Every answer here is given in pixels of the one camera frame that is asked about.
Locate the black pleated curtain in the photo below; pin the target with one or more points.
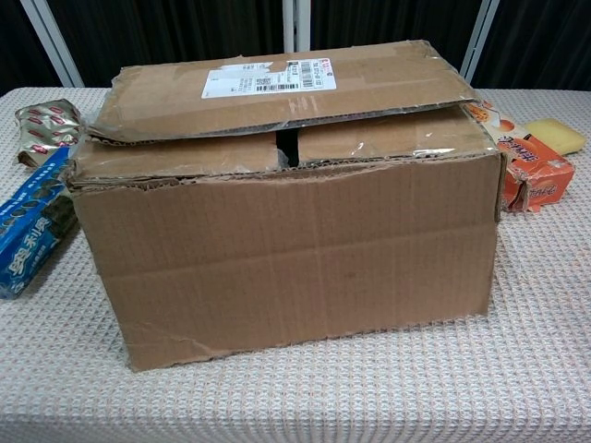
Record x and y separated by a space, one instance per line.
175 27
540 41
20 51
392 18

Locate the beige waffle tablecloth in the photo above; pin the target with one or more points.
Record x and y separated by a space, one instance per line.
295 401

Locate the blue Oreo cookie pack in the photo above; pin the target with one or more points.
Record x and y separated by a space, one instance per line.
27 231

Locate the large brown cardboard box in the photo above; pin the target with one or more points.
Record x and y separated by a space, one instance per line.
286 258

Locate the orange biscuit box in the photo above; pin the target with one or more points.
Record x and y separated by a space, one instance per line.
538 177

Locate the gold foil snack bag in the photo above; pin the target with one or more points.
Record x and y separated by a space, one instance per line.
44 127

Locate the white frame post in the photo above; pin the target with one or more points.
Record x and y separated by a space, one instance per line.
480 37
296 23
53 44

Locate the yellow sponge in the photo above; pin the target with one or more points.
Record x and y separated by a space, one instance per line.
556 135

